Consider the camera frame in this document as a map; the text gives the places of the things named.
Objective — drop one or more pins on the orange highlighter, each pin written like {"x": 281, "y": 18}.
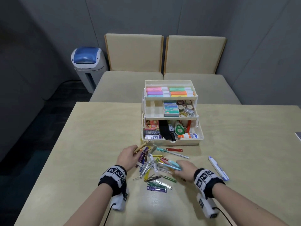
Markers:
{"x": 178, "y": 93}

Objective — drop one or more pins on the white green correction tape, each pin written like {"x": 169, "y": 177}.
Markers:
{"x": 180, "y": 129}

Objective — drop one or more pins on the dark green plastic fastener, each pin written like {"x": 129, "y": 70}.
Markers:
{"x": 155, "y": 185}

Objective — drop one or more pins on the grey blue-lid paper shredder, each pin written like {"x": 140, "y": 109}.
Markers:
{"x": 88, "y": 65}

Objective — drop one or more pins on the grey glitter tape roll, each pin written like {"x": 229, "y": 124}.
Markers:
{"x": 187, "y": 107}

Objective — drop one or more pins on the white pen teal cap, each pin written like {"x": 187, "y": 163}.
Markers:
{"x": 171, "y": 153}

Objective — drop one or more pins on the green highlighter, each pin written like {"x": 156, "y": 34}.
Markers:
{"x": 177, "y": 89}

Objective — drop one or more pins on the white purple marker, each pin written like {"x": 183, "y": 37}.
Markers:
{"x": 218, "y": 168}

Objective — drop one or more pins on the pink coloured pencil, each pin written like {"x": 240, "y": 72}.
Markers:
{"x": 164, "y": 162}

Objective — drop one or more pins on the grey table socket panel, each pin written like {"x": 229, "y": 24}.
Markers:
{"x": 298, "y": 136}

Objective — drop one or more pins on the light blue highlighter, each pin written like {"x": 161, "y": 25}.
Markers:
{"x": 155, "y": 96}

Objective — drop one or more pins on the pink cartoon card pack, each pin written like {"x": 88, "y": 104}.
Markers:
{"x": 151, "y": 125}

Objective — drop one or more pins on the green pen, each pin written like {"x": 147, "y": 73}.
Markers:
{"x": 169, "y": 179}

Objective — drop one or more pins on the purple highlighter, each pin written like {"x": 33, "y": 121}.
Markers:
{"x": 155, "y": 93}

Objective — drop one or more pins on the red coloured pencil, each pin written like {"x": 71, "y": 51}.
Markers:
{"x": 165, "y": 159}

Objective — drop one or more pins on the person's left hand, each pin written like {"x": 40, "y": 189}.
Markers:
{"x": 128, "y": 157}

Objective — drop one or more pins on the person's right hand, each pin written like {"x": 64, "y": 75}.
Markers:
{"x": 188, "y": 170}

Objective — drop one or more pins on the person's left forearm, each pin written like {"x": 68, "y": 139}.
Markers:
{"x": 89, "y": 207}

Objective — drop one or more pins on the beige sofa chair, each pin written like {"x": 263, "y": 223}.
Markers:
{"x": 134, "y": 54}
{"x": 195, "y": 56}

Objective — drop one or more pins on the white purple ink box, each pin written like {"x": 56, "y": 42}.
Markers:
{"x": 152, "y": 137}

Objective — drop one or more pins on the person's right forearm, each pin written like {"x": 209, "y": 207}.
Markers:
{"x": 244, "y": 207}

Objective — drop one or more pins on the pile of metal paper clips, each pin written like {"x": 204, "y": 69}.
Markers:
{"x": 148, "y": 167}

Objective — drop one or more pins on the brown tape roll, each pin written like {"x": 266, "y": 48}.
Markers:
{"x": 178, "y": 102}

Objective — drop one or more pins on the grey green tape roll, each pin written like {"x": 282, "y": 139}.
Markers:
{"x": 179, "y": 108}

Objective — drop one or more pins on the white glue bottle orange cap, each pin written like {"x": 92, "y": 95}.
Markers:
{"x": 190, "y": 135}

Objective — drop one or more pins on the grey date stamp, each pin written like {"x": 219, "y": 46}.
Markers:
{"x": 151, "y": 132}

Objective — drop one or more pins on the cream tiered organizer box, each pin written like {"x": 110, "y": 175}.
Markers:
{"x": 152, "y": 108}

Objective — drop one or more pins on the black white marker wristband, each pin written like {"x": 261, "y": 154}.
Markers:
{"x": 208, "y": 182}
{"x": 113, "y": 178}

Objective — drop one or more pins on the yellow highlighter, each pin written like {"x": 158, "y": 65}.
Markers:
{"x": 179, "y": 96}

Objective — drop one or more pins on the purple pen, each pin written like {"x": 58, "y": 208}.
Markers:
{"x": 140, "y": 158}

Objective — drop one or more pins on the red utility knife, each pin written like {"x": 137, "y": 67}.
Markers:
{"x": 188, "y": 126}

